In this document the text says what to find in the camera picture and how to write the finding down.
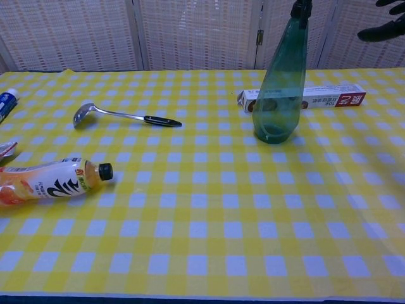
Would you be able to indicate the long white cardboard box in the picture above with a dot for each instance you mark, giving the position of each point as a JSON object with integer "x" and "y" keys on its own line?
{"x": 329, "y": 98}

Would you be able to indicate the yellow checked tablecloth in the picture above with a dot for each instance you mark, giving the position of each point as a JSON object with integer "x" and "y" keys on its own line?
{"x": 202, "y": 187}

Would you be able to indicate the orange drink bottle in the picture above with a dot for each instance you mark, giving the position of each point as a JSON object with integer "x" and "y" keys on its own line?
{"x": 50, "y": 182}

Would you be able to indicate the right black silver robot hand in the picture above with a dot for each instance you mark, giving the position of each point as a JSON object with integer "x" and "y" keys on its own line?
{"x": 384, "y": 27}

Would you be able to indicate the brass screen hinge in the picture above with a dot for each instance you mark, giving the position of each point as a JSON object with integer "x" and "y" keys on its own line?
{"x": 260, "y": 37}

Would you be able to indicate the white snack packet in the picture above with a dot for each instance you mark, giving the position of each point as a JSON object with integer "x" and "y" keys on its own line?
{"x": 7, "y": 150}

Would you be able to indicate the green spray bottle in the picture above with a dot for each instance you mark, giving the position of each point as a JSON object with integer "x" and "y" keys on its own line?
{"x": 281, "y": 82}

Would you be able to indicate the woven folding screen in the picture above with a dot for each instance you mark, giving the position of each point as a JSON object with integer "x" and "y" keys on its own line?
{"x": 190, "y": 33}

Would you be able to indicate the blue white toothpaste tube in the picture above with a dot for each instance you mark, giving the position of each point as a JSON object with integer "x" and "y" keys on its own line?
{"x": 7, "y": 104}

